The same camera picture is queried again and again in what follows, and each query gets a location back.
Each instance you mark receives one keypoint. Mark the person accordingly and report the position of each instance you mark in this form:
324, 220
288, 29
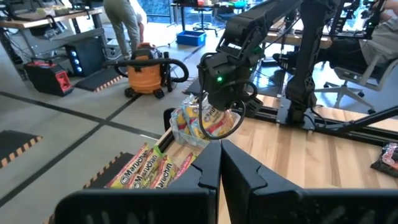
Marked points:
122, 25
382, 40

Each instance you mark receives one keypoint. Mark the black and red case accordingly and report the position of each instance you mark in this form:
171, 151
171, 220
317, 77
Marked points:
46, 79

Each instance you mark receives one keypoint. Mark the black Fire Noodle pack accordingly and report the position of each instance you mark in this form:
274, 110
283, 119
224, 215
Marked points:
387, 158

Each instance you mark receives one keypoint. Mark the Maruchan lime chili shrimp pack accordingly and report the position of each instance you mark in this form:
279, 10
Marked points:
164, 177
146, 174
186, 165
130, 172

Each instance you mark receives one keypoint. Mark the clear plastic bin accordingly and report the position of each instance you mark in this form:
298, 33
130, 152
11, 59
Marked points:
186, 141

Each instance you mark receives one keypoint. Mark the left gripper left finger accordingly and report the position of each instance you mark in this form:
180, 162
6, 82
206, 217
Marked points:
186, 205

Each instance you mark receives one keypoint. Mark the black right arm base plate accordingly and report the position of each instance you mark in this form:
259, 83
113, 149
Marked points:
283, 118

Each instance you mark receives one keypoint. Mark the black aluminium table frame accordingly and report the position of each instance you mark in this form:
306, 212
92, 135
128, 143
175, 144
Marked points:
357, 137

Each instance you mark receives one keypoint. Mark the wooden workbench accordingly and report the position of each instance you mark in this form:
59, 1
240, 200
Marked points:
62, 15

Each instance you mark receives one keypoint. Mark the blue plastic crate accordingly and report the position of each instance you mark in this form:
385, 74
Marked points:
191, 39

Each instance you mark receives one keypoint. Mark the orange shop vacuum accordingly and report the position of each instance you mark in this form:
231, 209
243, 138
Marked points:
144, 74

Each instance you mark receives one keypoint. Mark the black computer tower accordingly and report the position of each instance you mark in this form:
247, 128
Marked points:
88, 56

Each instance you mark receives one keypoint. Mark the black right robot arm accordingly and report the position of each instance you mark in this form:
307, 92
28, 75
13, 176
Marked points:
308, 62

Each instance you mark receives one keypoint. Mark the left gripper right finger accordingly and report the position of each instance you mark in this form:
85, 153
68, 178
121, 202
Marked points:
264, 205

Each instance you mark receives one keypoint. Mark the white office chair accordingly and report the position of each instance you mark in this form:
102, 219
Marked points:
351, 74

